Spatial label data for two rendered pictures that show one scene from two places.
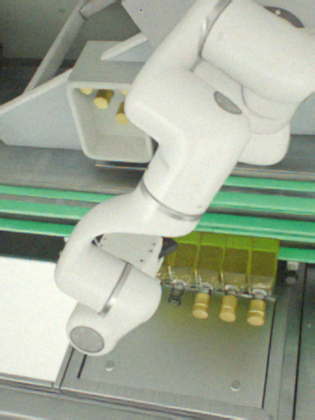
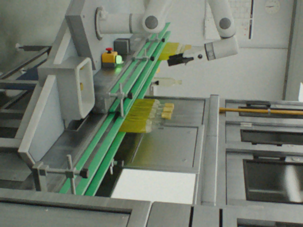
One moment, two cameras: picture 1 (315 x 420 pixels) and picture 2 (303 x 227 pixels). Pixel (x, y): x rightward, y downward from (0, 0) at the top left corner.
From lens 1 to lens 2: 199 cm
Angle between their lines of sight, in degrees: 79
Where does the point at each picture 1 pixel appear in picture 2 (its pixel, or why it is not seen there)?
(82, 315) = (234, 37)
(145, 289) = not seen: hidden behind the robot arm
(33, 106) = (44, 116)
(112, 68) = (71, 61)
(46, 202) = (97, 148)
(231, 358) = (176, 133)
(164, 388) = (193, 146)
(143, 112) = not seen: outside the picture
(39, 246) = not seen: hidden behind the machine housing
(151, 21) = (85, 21)
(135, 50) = (67, 51)
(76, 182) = (89, 135)
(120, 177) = (90, 124)
